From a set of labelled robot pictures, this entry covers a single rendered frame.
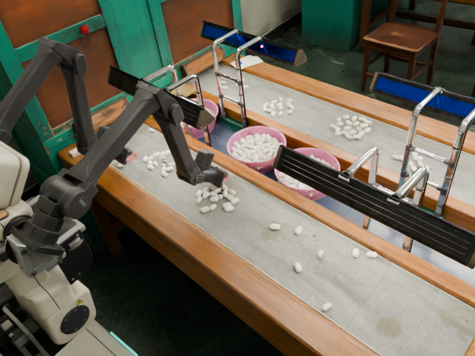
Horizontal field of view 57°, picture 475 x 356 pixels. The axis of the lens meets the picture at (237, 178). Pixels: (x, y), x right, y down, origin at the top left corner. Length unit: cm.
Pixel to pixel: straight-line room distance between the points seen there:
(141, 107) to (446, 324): 106
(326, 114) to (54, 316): 145
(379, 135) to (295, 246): 74
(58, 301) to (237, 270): 56
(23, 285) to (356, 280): 101
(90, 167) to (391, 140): 133
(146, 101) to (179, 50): 130
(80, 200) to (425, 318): 102
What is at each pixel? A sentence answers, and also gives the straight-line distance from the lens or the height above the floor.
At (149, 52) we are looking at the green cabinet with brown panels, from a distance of 237.
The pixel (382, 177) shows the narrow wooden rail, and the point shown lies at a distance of 179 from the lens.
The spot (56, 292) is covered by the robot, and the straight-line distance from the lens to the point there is 145.
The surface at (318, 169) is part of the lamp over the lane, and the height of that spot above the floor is 110.
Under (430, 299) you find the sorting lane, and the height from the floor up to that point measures 74.
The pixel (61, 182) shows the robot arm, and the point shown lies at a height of 127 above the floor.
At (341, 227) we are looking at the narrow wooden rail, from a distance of 158.
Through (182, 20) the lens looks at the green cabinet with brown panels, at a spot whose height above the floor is 108.
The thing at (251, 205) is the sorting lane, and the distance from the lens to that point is 169.
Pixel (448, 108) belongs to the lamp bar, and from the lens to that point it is 165.
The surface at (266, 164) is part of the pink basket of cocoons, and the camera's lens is 188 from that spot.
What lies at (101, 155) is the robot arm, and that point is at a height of 129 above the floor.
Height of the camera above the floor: 194
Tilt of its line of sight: 41 degrees down
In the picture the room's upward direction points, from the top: 8 degrees counter-clockwise
